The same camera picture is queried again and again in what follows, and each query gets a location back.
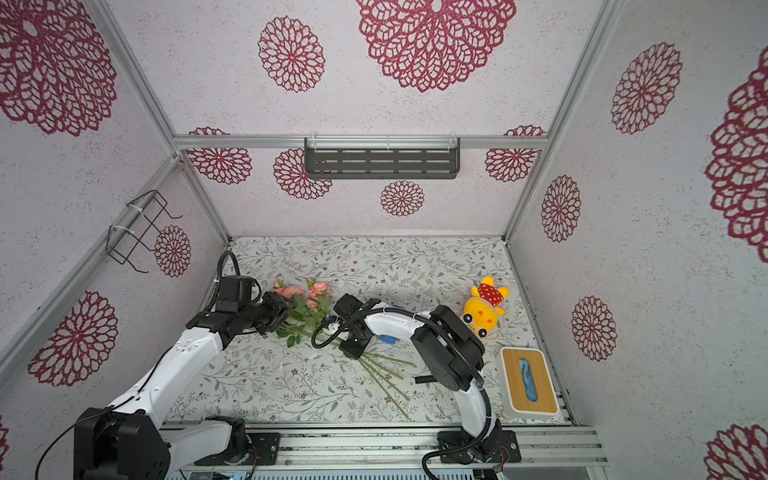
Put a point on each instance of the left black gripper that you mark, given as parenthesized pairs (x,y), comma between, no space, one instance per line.
(280,308)

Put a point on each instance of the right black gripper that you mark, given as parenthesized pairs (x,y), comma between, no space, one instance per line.
(346,308)

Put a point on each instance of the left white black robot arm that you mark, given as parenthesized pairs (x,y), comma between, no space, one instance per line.
(123,440)

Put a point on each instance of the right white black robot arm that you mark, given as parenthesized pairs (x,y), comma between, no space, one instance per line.
(448,348)

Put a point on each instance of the black wristwatch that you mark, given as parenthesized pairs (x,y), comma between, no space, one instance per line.
(424,379)

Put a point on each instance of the yellow plush toy red hat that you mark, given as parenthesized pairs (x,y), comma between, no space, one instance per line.
(482,311)

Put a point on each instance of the wooden lid tissue box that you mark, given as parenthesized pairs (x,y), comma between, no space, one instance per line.
(527,390)

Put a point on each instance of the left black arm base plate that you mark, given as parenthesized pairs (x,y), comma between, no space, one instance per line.
(258,449)

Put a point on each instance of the grey wall shelf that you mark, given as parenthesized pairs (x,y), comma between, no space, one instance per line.
(387,159)

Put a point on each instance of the black wire wall rack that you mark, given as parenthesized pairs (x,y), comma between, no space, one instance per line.
(125,238)

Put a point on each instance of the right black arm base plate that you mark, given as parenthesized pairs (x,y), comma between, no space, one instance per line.
(500,447)

